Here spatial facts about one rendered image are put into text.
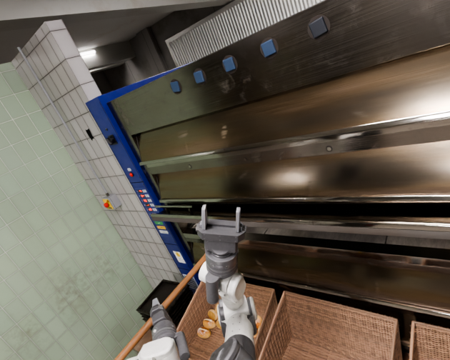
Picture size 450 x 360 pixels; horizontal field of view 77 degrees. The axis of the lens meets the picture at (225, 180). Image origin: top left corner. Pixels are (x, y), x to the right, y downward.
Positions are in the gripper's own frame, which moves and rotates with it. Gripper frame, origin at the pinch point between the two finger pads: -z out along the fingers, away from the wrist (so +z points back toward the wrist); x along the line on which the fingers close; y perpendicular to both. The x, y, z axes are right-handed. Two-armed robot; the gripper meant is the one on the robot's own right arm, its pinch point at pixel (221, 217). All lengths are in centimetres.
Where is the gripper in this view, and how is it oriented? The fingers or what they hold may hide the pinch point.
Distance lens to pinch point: 70.5
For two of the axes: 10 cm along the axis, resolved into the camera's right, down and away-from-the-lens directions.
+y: 1.2, -5.4, 8.3
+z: 0.0, 8.4, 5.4
